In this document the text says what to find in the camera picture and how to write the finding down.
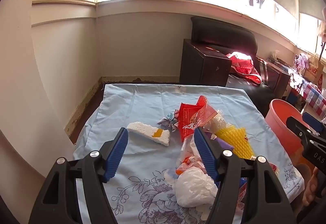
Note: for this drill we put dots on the person's right hand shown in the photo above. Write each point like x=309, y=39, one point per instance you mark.
x=309, y=189

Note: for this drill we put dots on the patterned paper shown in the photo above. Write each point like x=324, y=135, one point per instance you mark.
x=169, y=118

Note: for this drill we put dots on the pink plastic basin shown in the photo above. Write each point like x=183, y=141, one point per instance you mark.
x=280, y=117

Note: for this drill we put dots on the checkered cloth covered table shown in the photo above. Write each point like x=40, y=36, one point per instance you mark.
x=313, y=94

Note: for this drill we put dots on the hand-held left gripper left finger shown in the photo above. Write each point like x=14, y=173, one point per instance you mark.
x=117, y=157

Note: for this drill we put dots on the clear plastic wrap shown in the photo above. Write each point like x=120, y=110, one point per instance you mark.
x=217, y=122

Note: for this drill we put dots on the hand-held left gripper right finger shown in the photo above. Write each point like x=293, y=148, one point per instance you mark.
x=206, y=155

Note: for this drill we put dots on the red white snack wrapper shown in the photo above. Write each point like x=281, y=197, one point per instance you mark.
x=273, y=169

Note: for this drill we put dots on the purple wrapper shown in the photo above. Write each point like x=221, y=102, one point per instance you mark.
x=224, y=146

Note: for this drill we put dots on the brown paper shopping bag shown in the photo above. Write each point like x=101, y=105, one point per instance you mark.
x=314, y=72

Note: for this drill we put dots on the white door panel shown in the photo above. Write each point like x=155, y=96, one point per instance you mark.
x=20, y=86

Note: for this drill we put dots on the draped cloth on pole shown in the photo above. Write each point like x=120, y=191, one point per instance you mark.
x=323, y=32

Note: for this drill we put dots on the white red-printed plastic bag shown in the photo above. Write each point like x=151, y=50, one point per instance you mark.
x=188, y=148

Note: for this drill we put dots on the pink checkered cloth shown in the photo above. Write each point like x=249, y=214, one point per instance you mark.
x=301, y=60

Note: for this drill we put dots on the red plastic wrapper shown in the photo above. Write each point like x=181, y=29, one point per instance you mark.
x=188, y=117

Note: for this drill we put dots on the black leather armchair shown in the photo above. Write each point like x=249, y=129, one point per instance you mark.
x=203, y=66

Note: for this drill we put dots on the red polka dot cloth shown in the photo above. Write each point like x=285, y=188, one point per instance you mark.
x=244, y=66

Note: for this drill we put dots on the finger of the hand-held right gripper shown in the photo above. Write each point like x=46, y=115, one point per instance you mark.
x=298, y=128
x=312, y=120

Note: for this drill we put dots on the light blue floral tablecloth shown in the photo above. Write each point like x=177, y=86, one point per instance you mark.
x=142, y=106

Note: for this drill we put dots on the yellow plastic mesh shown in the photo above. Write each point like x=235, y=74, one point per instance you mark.
x=236, y=139

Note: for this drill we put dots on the white foam piece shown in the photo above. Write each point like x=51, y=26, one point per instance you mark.
x=142, y=130

